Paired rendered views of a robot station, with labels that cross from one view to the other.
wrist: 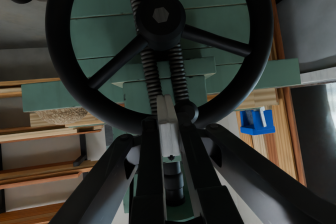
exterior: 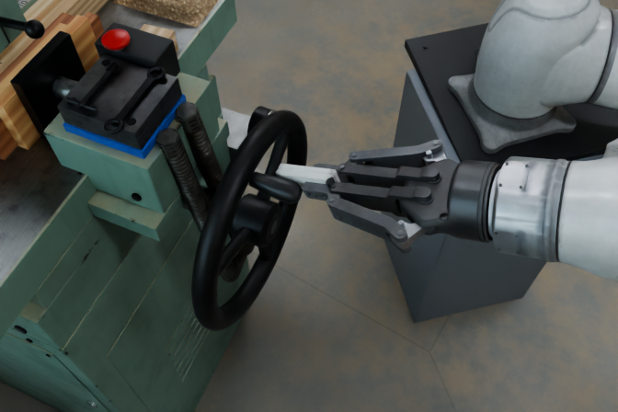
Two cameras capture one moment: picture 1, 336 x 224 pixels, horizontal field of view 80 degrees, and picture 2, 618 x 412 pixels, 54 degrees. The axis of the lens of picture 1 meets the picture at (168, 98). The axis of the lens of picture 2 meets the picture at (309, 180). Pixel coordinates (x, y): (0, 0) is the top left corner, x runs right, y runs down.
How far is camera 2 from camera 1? 66 cm
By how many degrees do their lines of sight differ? 76
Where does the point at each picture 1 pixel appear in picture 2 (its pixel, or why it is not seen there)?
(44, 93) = (221, 27)
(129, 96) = (214, 124)
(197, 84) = (168, 199)
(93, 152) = not seen: outside the picture
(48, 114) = not seen: outside the picture
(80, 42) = not seen: hidden behind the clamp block
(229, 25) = (81, 291)
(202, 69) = (167, 217)
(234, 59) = (61, 266)
